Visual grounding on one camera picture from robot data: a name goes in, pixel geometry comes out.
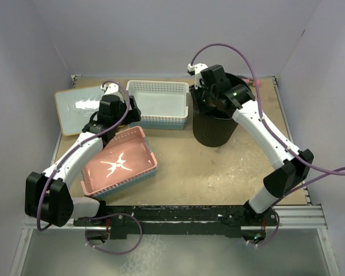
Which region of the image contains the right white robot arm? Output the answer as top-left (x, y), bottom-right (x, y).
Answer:
top-left (193, 63), bottom-right (314, 225)

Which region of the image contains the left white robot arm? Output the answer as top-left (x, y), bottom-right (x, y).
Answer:
top-left (24, 94), bottom-right (141, 231)

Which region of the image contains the pink marker pen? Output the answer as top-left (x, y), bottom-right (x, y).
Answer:
top-left (237, 75), bottom-right (261, 87)

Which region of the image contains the pink perforated basket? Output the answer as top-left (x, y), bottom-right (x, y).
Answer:
top-left (80, 125), bottom-right (158, 195)

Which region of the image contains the blue perforated basket under white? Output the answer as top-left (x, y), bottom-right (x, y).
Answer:
top-left (136, 117), bottom-right (187, 130)

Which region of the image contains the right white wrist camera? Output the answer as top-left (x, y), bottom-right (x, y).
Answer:
top-left (187, 63), bottom-right (208, 89)

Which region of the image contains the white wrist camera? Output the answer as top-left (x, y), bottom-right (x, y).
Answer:
top-left (187, 63), bottom-right (208, 89)
top-left (100, 82), bottom-right (124, 101)

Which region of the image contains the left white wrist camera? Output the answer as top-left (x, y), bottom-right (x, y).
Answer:
top-left (100, 82), bottom-right (124, 101)

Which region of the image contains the small whiteboard yellow frame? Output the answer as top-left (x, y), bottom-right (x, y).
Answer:
top-left (54, 86), bottom-right (104, 136)

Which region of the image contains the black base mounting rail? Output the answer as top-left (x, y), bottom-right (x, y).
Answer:
top-left (74, 202), bottom-right (278, 239)

